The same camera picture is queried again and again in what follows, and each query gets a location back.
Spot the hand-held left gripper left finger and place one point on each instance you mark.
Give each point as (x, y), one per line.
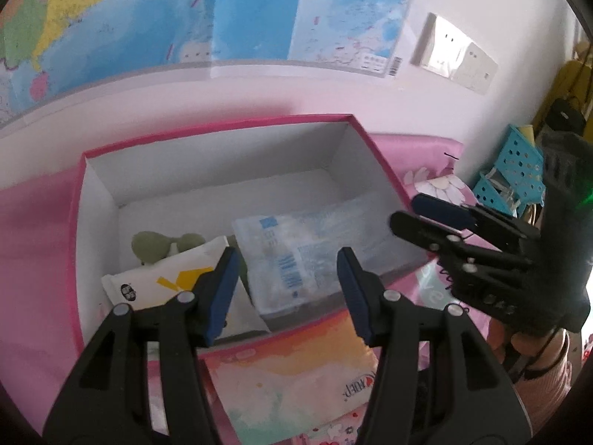
(222, 287)

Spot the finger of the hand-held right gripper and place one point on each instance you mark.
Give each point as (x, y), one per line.
(440, 208)
(417, 229)

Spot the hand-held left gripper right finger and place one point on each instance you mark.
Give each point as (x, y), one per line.
(354, 287)

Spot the pink cardboard box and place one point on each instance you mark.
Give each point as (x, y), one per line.
(208, 157)

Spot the person's right hand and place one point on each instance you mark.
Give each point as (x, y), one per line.
(498, 340)

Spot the clear plastic packet blue print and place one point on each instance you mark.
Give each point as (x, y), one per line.
(296, 250)

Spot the white yellow tissue packet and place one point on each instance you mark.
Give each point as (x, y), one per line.
(153, 278)

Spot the pastel tissue pack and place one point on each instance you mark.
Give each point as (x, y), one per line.
(287, 380)

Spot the black handbag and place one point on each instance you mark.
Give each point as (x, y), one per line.
(563, 116)

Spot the yellow hanging garment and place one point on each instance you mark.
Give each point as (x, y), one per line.
(570, 74)

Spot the pink floral bedsheet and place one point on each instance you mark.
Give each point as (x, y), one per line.
(32, 241)

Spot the blue wall map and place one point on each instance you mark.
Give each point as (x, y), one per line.
(333, 9)

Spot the large colourful wall map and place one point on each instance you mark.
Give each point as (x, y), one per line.
(116, 23)

